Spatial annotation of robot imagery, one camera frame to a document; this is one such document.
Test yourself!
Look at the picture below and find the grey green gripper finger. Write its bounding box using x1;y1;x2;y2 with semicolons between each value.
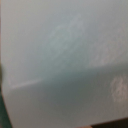
0;65;12;128

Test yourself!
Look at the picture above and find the small white milk carton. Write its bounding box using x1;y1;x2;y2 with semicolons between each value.
1;0;128;128

